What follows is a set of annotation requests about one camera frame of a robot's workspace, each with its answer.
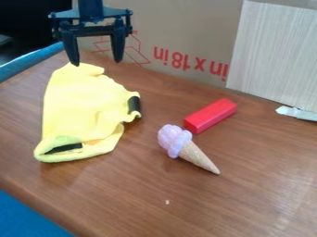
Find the light wooden board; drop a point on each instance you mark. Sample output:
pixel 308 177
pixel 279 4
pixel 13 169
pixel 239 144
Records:
pixel 275 52

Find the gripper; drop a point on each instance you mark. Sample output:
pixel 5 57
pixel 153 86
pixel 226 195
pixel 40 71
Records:
pixel 88 22

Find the red block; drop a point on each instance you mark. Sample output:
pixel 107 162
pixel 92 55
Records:
pixel 210 115

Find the pink toy ice cream cone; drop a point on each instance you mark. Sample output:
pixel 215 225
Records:
pixel 185 146

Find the yellow cloth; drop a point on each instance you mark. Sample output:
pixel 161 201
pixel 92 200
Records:
pixel 82 111

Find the cardboard box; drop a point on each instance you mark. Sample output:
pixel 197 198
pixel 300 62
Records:
pixel 165 34

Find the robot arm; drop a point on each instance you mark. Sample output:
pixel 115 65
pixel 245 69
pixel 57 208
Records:
pixel 91 5

